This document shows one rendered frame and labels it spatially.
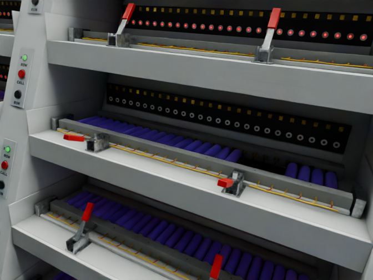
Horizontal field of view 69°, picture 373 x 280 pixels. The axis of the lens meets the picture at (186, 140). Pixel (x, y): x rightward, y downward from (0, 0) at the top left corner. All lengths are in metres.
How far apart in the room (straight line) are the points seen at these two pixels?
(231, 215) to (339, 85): 0.23
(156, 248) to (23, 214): 0.30
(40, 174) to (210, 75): 0.44
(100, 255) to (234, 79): 0.40
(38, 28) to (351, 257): 0.66
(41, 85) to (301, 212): 0.53
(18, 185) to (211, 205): 0.41
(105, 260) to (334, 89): 0.47
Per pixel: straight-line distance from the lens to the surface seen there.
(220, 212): 0.42
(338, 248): 0.41
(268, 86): 0.41
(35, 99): 0.64
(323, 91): 0.40
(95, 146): 0.52
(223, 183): 0.35
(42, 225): 0.68
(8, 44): 0.74
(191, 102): 0.60
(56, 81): 0.66
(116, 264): 0.56
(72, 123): 0.62
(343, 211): 0.44
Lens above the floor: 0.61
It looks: 3 degrees down
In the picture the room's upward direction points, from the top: 12 degrees clockwise
